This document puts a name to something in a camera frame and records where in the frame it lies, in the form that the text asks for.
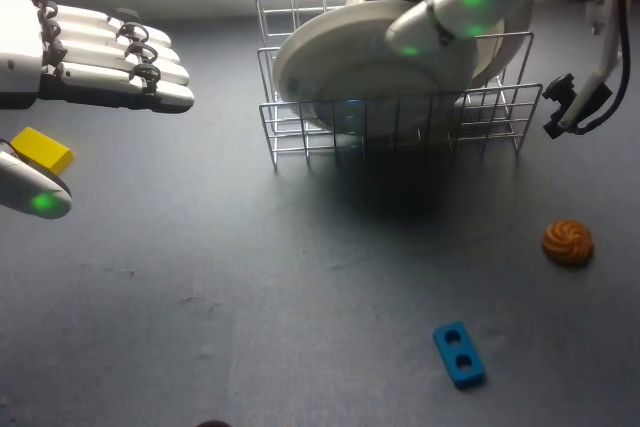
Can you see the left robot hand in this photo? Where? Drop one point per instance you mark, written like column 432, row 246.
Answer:
column 90, row 47

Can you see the white round ceramic plate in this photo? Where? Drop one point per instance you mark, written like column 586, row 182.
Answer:
column 350, row 62
column 500, row 54

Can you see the yellow block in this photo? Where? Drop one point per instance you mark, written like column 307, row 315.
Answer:
column 42, row 147

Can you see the brown round disc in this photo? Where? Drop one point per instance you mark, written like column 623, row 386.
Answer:
column 212, row 424

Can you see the blue two-hole block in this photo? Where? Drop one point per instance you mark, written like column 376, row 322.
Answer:
column 458, row 350

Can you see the orange swirl cookie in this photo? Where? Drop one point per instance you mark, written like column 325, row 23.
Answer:
column 568, row 243

